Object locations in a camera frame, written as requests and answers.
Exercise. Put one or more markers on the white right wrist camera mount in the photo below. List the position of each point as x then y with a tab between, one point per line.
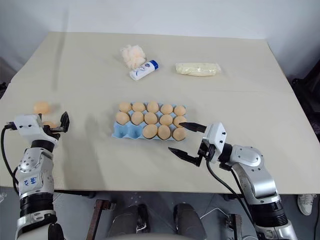
217	136

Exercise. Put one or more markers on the white sneaker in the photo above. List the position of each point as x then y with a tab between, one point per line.
305	203

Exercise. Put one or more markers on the blue egg carton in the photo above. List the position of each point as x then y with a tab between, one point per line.
125	132

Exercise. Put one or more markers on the black equipment beside table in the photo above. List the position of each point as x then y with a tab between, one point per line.
308	100

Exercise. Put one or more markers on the brown egg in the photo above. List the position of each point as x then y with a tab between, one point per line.
137	118
166	120
163	132
152	106
166	109
179	120
150	118
138	107
150	131
179	110
122	118
179	135
125	106
49	124
41	107

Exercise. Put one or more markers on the dark rounded shape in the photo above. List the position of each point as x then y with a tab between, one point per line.
187	220
127	221

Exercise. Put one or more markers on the white orange mesh bath pouf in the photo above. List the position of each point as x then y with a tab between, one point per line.
132	55

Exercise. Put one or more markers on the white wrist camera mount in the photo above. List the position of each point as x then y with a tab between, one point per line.
27	126
217	136

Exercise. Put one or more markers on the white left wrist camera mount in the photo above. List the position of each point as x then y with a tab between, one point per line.
27	126

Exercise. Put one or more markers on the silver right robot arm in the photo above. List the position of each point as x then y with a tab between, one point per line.
257	175

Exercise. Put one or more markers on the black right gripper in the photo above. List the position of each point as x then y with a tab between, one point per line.
204	151

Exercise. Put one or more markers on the clear bag of cream contents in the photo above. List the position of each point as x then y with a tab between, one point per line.
197	69

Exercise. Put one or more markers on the rusty brown metal leg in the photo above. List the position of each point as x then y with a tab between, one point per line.
99	215
235	225

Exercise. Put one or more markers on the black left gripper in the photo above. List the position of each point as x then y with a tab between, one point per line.
51	133

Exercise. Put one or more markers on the white bottle with blue cap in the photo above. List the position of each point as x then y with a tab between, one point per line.
143	70

